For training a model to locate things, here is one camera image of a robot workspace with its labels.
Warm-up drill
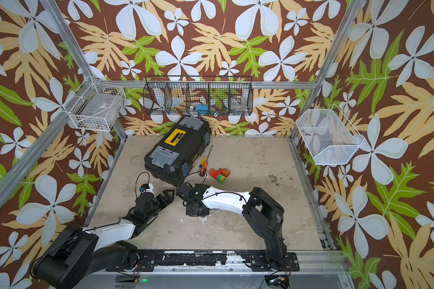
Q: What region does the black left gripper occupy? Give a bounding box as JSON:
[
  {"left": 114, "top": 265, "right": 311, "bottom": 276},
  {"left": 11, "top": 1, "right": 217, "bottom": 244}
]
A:
[{"left": 146, "top": 188, "right": 175, "bottom": 222}]

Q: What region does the red long lego brick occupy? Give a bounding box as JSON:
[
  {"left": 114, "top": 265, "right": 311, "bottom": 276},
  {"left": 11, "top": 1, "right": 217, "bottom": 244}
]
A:
[{"left": 209, "top": 169, "right": 221, "bottom": 180}]

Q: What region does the dark green lego brick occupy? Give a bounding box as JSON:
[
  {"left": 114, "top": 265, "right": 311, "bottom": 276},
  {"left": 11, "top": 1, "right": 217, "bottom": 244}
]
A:
[{"left": 216, "top": 174, "right": 226, "bottom": 183}]

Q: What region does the orange lego brick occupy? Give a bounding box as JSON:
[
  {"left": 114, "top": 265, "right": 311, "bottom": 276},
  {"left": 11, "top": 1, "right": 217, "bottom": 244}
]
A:
[{"left": 218, "top": 169, "right": 231, "bottom": 178}]

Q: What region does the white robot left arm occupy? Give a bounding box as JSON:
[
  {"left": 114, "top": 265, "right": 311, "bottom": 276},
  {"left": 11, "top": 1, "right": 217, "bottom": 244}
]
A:
[{"left": 29, "top": 190, "right": 175, "bottom": 289}]

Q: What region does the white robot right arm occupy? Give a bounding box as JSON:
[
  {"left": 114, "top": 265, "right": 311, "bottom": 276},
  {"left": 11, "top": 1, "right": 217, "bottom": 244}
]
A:
[{"left": 177, "top": 184, "right": 287, "bottom": 270}]

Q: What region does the black toolbox with yellow label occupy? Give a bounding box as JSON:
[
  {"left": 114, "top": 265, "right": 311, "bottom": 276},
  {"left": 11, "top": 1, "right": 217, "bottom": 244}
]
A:
[{"left": 144, "top": 116, "right": 211, "bottom": 187}]

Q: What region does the blue object in basket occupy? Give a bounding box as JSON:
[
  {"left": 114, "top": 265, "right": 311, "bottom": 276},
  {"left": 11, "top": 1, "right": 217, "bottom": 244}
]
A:
[{"left": 195, "top": 104, "right": 209, "bottom": 114}]

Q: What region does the orange handled screwdriver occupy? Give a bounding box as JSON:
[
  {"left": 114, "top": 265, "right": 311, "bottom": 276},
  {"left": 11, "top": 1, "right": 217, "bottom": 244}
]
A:
[{"left": 199, "top": 161, "right": 208, "bottom": 177}]

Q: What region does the yellow handled screwdriver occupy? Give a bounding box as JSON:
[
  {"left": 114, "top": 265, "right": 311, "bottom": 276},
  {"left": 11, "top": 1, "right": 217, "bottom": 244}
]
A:
[{"left": 199, "top": 146, "right": 212, "bottom": 168}]

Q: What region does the black mounting rail base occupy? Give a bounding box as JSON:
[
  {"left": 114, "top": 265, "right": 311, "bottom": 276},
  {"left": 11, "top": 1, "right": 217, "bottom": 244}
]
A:
[{"left": 129, "top": 249, "right": 300, "bottom": 272}]

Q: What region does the black wire basket back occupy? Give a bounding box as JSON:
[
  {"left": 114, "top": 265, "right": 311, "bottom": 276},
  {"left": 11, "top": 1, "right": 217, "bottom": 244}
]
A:
[{"left": 142, "top": 76, "right": 254, "bottom": 116}]

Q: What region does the white wire basket left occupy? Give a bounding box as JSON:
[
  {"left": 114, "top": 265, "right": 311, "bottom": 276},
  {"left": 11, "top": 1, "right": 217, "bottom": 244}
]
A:
[{"left": 65, "top": 77, "right": 126, "bottom": 132}]

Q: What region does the white wire basket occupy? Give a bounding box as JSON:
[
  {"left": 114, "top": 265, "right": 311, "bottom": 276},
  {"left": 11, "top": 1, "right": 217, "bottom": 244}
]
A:
[
  {"left": 65, "top": 77, "right": 126, "bottom": 132},
  {"left": 296, "top": 107, "right": 365, "bottom": 166}
]

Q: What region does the white wire basket right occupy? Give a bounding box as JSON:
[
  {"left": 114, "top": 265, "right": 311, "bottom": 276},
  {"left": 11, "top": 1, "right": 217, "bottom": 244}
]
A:
[{"left": 296, "top": 107, "right": 365, "bottom": 166}]

